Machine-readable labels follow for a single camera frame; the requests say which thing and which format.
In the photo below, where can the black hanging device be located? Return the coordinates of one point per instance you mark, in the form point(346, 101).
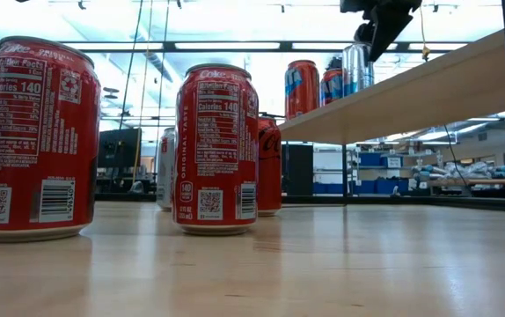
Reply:
point(81, 4)

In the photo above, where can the red can black Coca-Cola script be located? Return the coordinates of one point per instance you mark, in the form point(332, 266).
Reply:
point(270, 167)

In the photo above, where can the blue silver energy drink can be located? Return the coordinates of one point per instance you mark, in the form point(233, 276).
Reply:
point(357, 72)

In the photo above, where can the wooden workbench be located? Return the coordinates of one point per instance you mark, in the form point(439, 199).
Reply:
point(477, 182)

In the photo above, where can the black cabinet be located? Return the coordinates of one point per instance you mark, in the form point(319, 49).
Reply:
point(298, 169)

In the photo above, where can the blue storage bin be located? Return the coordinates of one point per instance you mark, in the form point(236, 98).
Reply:
point(327, 188)
point(386, 186)
point(370, 159)

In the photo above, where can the clear plastic wrapped bundle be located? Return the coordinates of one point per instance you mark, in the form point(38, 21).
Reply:
point(468, 169)

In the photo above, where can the black monitor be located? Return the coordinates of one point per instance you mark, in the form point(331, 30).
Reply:
point(118, 147)

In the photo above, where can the orange Fanta can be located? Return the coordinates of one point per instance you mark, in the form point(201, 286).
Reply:
point(331, 88)
point(302, 88)

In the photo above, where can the silver Diet Coke can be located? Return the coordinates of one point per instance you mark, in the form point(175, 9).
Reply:
point(166, 167)

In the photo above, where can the wooden shelf with black legs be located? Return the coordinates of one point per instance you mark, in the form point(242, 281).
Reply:
point(411, 101)

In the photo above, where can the black metal table frame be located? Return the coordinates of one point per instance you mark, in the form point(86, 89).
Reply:
point(411, 201)

